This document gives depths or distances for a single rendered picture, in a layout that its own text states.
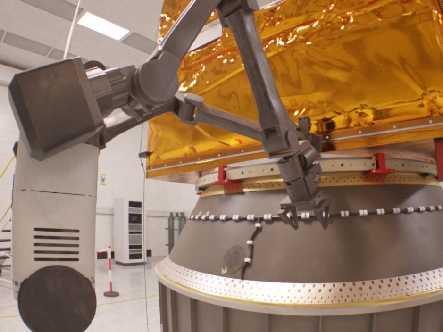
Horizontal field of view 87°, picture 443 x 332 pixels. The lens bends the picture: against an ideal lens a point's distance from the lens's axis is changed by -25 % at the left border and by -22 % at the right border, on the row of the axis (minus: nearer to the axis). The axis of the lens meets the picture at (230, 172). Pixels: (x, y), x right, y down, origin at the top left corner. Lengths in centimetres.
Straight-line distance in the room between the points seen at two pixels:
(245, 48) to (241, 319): 94
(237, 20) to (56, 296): 73
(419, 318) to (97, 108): 117
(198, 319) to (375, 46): 142
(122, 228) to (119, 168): 205
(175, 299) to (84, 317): 94
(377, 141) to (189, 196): 860
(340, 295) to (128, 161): 912
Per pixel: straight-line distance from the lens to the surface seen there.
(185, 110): 105
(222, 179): 145
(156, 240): 1039
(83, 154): 58
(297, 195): 74
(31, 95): 43
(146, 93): 47
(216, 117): 104
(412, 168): 145
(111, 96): 47
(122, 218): 865
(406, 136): 123
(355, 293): 108
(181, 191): 985
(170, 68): 51
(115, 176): 947
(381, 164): 131
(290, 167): 72
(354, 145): 126
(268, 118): 70
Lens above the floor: 148
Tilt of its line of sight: 9 degrees up
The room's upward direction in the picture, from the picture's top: straight up
